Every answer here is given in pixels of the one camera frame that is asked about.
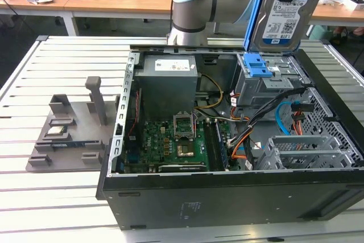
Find loose RAM stick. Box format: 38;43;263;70
51;140;100;149

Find grey drive cage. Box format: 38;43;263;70
234;52;312;110

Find black graphics card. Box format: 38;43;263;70
158;162;208;173

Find black open PC case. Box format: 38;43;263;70
95;44;364;231

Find orange data wire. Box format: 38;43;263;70
230;136;253;160

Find CPU socket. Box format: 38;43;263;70
176;143;196;158

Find blue data wire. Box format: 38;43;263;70
275;101;293;135

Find black cable bundle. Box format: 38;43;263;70
227;86;316;147

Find grey disk bay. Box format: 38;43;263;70
255;134;356;171

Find blue drive cage latch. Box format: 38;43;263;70
243;52;270;78

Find grey power supply unit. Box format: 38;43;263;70
133;55;198;123

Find grey parts rack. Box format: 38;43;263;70
24;76;120;173

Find disk power wire with connectors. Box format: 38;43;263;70
290;102;315;135

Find white box with black insert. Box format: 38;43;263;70
341;0;364;12

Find green motherboard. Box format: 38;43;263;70
123;119;228;174

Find teal bin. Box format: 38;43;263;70
307;24;331;42

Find installed RAM stick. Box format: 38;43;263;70
213;120;230;169

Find long wooden desk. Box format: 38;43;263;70
0;0;364;27

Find yellow power wires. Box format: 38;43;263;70
195;74;224;110

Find hard disk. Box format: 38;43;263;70
243;0;333;53

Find silver CPU chip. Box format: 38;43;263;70
47;127;65;137

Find open socket cover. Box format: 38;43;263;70
172;110;196;141

